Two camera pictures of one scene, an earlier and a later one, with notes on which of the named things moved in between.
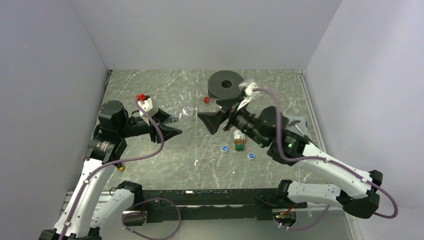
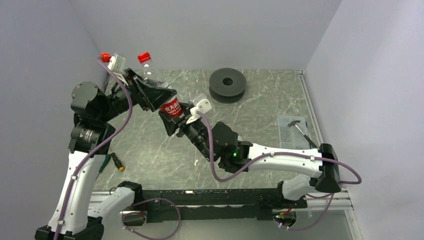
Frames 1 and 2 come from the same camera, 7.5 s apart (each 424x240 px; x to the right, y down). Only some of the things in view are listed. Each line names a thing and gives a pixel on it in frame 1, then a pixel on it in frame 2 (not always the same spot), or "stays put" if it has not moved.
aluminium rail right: (320, 134) stays put
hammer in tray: (294, 123) stays put
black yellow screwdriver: (119, 166) stays put
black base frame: (179, 204) stays put
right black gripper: (212, 120) → (172, 124)
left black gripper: (162, 119) → (154, 96)
